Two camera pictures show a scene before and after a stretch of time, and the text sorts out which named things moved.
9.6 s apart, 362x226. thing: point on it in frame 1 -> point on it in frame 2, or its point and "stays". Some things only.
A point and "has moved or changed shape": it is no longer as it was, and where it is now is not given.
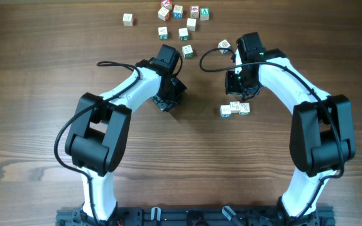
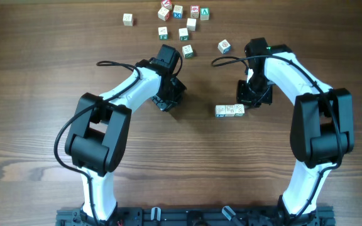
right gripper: (241, 91) -> (254, 96)
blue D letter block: (224, 44) stays
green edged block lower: (187, 51) stays
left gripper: (167, 102) stays
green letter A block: (204, 14) stays
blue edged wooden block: (225, 110) has moved or changed shape
